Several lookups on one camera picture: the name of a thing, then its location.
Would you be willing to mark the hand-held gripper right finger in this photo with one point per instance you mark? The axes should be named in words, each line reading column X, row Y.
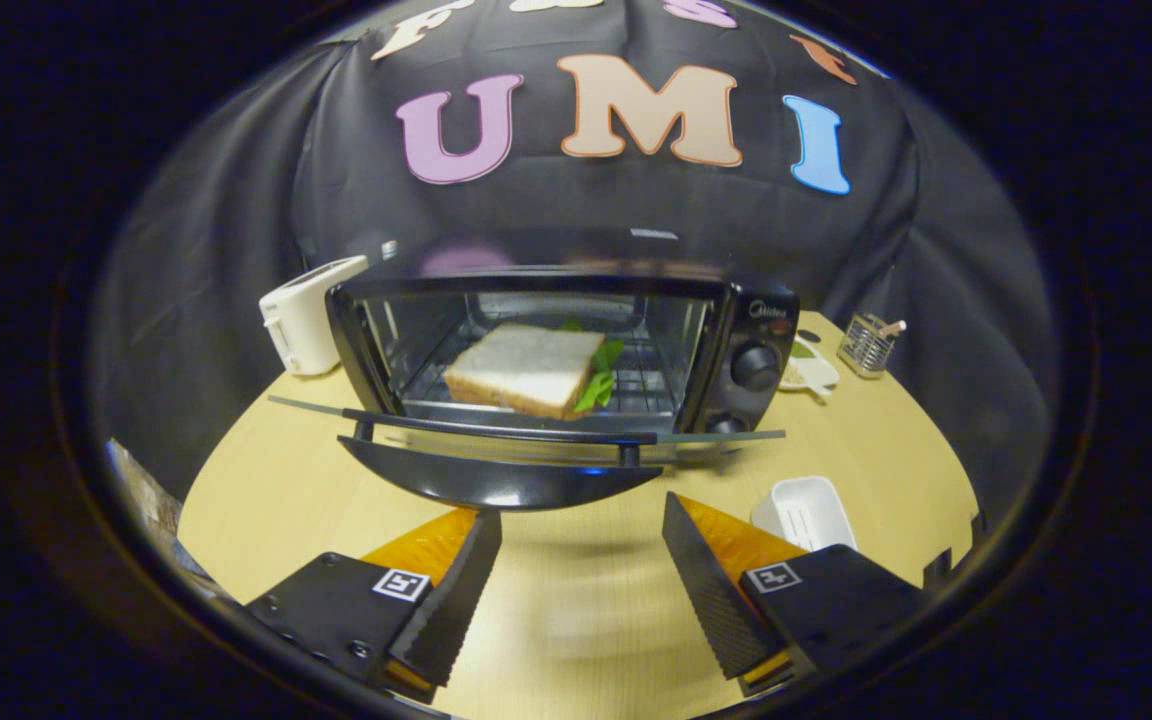
column 711, row 590

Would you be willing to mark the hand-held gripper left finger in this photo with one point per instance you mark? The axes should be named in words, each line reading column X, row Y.
column 456, row 600

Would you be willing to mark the sandwich with lettuce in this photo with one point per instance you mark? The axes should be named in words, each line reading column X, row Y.
column 526, row 365

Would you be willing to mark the black toaster oven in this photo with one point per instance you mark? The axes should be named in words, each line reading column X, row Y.
column 756, row 330

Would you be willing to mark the white bread toaster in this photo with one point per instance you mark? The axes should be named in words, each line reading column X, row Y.
column 311, row 315

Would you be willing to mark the white plastic tray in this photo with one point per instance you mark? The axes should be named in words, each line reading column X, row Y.
column 806, row 510

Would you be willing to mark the small cream dish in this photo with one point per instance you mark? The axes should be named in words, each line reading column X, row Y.
column 816, row 375

